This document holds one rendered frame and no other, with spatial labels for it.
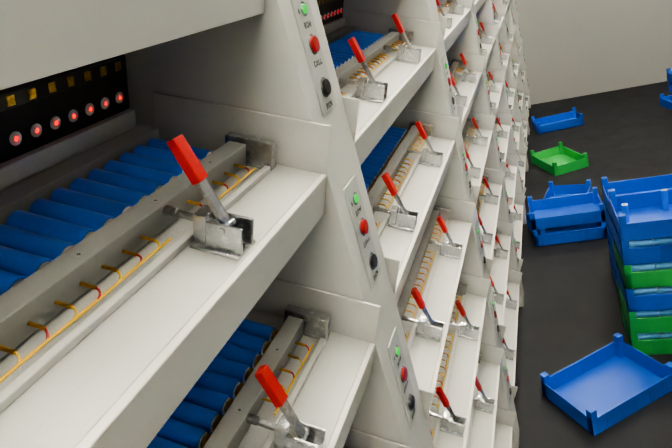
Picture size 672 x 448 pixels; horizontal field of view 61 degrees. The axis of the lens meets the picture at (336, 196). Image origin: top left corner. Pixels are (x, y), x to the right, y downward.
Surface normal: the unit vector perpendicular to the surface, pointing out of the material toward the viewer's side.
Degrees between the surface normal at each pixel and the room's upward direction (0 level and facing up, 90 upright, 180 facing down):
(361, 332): 90
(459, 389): 21
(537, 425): 0
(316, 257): 90
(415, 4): 90
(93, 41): 111
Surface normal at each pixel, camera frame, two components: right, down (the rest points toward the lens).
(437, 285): 0.08, -0.89
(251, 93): -0.31, 0.40
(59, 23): 0.95, 0.21
